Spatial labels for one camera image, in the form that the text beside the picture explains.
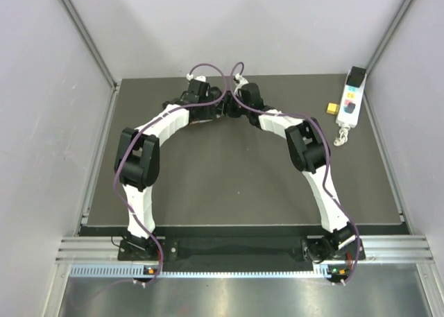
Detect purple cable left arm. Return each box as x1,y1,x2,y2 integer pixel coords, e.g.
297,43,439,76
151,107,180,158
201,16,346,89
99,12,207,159
113,63,232,290

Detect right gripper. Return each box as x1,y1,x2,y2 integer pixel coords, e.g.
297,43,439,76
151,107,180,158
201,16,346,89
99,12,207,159
216,92,250,119

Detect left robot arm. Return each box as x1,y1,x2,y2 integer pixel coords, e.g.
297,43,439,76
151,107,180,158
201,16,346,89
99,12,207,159
114,77,225,261

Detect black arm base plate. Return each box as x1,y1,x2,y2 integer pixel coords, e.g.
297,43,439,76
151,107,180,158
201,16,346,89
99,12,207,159
117,237,361,262

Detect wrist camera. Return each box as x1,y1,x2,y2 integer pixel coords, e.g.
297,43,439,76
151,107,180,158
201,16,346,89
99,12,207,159
186,74,207,83
233,74,248,89

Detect white coiled strip cable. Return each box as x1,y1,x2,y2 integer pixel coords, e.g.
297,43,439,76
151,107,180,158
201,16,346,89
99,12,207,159
333,122,351,147

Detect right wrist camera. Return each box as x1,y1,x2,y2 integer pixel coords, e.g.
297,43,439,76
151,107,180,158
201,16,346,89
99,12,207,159
233,74,248,89

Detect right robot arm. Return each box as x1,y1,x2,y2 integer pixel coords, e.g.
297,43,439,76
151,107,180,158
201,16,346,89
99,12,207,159
231,77,362,264

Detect yellow cube block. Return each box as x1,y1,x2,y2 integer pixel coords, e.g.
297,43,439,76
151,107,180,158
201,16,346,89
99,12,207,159
327,103,339,115

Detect black adapter on white strip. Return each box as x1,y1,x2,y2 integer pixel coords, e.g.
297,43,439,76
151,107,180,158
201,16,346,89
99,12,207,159
346,66,366,88

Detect slotted grey cable duct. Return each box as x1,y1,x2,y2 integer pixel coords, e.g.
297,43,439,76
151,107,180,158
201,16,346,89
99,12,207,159
69,264,331,279

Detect white power strip coloured sockets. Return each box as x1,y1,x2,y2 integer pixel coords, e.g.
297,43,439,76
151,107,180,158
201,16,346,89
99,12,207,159
336,71,367,128

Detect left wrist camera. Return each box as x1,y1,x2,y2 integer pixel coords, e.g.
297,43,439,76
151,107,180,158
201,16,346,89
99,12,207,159
186,74,207,83

